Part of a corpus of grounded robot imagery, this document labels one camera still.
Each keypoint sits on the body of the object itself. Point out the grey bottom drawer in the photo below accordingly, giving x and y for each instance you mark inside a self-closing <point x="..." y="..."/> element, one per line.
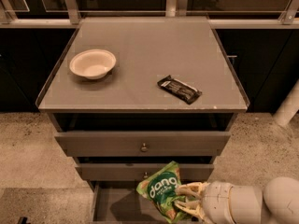
<point x="118" y="202"/>

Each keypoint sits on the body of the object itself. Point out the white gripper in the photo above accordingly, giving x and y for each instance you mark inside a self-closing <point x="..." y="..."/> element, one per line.
<point x="217" y="200"/>

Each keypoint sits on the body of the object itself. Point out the grey top drawer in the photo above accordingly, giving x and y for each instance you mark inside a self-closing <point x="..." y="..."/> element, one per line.
<point x="121" y="135"/>

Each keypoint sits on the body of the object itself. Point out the white paper bowl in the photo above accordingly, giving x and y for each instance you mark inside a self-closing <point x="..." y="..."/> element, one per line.
<point x="93" y="63"/>

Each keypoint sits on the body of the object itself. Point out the green rice chip bag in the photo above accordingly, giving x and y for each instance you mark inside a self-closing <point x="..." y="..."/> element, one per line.
<point x="160" y="190"/>

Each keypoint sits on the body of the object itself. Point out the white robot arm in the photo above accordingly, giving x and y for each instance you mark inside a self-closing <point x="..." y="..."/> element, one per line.
<point x="276" y="203"/>

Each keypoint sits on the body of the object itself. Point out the black snack bar wrapper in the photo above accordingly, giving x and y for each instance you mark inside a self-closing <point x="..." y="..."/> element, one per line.
<point x="181" y="90"/>

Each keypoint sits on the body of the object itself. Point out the grey drawer cabinet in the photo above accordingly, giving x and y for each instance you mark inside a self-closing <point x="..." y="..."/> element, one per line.
<point x="147" y="50"/>

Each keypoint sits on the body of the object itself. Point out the white pillar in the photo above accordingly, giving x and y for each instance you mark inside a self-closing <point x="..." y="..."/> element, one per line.
<point x="289" y="107"/>

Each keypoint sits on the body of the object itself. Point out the top drawer metal knob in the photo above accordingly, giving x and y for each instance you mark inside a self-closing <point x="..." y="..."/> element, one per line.
<point x="144" y="148"/>

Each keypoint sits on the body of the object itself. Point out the grey middle drawer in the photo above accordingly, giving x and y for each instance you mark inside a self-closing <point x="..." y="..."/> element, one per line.
<point x="134" y="171"/>

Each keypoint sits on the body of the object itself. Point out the dark object floor corner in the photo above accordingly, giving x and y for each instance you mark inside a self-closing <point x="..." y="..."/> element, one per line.
<point x="22" y="220"/>

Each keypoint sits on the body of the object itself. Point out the metal railing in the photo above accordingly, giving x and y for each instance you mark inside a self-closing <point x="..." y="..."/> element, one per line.
<point x="221" y="14"/>

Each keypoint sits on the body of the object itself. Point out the grey drawer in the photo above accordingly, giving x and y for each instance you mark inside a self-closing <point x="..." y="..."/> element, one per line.
<point x="134" y="171"/>
<point x="121" y="135"/>
<point x="118" y="202"/>

